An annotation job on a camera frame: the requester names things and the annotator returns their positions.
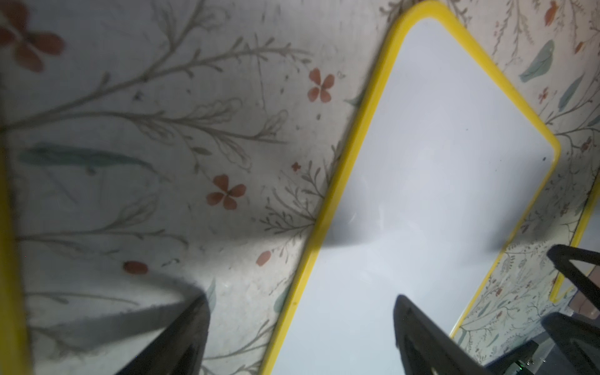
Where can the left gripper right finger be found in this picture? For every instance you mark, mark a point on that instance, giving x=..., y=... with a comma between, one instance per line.
x=426, y=349

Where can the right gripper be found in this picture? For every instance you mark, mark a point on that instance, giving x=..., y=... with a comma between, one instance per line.
x=567, y=332

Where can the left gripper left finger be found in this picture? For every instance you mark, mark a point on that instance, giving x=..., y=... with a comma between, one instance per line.
x=180, y=348

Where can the whiteboard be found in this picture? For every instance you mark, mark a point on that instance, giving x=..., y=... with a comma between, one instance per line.
x=441, y=167

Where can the right whiteboard under arm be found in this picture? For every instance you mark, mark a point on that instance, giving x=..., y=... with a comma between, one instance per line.
x=587, y=234

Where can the yellow plastic storage box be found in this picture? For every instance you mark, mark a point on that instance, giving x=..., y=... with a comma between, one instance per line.
x=15, y=344

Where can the floral table mat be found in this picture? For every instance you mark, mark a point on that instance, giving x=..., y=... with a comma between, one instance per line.
x=175, y=145

